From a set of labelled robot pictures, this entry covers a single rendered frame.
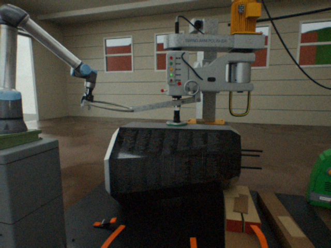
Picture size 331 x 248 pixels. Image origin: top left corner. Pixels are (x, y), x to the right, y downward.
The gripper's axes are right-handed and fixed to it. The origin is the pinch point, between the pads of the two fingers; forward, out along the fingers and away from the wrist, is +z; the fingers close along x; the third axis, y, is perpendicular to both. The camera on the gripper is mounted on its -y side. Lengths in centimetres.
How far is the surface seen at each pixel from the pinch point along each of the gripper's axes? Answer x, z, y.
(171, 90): 65, -33, 37
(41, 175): -35, 41, 51
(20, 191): -45, 46, 60
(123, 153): 28, 30, 37
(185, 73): 74, -52, 42
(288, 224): 129, 51, 142
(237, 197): 112, 47, 103
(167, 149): 58, 18, 61
